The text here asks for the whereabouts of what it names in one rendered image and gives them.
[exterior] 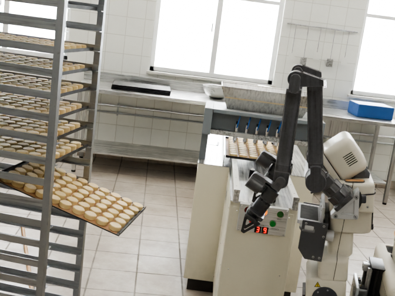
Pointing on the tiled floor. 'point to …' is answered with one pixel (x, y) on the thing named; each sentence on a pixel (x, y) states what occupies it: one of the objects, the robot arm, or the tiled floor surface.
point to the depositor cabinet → (209, 219)
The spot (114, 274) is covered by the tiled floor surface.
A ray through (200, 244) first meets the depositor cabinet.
